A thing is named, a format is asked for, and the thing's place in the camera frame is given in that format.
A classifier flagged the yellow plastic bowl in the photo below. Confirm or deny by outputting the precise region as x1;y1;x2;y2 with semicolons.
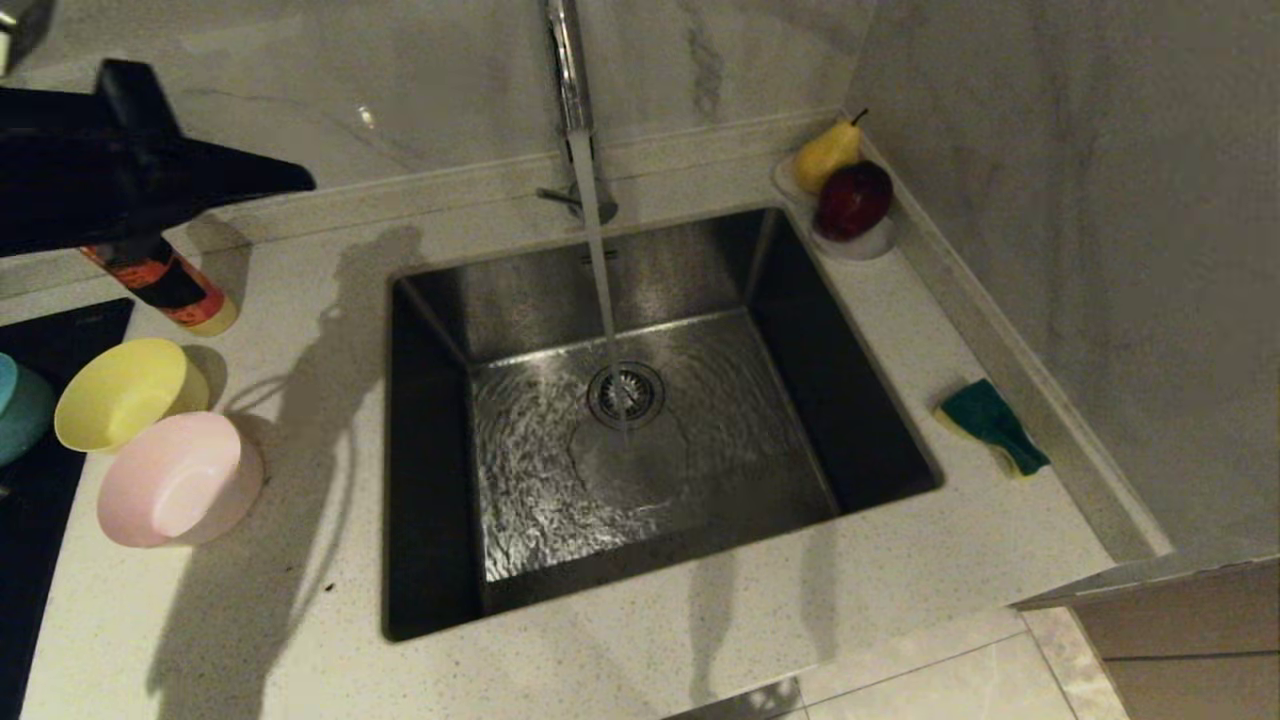
54;337;212;455

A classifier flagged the blue plastic bowl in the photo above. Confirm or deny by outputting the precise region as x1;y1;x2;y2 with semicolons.
0;352;58;468

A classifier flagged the round metal drain strainer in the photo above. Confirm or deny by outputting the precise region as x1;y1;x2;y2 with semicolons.
587;361;667;432

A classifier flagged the small white dish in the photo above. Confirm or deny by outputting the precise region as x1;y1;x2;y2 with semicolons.
772;150;898;263

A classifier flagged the orange detergent bottle yellow cap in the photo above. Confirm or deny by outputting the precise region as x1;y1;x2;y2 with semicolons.
80;236;240;337

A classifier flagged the yellow pear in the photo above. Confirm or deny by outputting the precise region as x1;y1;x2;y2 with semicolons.
795;108;869;197

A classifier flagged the dark red apple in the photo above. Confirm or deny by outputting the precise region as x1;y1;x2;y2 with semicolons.
814;160;895;244

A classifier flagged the black induction cooktop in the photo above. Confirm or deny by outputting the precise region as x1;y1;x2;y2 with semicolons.
0;297;135;720

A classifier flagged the running water stream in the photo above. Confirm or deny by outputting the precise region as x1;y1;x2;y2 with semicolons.
568;128;637;441

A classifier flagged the stainless steel sink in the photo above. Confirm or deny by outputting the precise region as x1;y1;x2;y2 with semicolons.
383;205;943;643

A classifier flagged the green yellow sponge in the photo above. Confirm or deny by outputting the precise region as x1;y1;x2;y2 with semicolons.
934;378;1052;480

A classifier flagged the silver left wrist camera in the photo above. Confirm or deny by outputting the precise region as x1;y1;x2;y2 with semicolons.
0;0;53;77

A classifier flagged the chrome faucet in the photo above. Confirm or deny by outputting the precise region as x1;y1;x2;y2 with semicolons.
537;0;621;226

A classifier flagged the pink plastic bowl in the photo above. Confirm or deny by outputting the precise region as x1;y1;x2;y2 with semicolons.
96;411;267;549

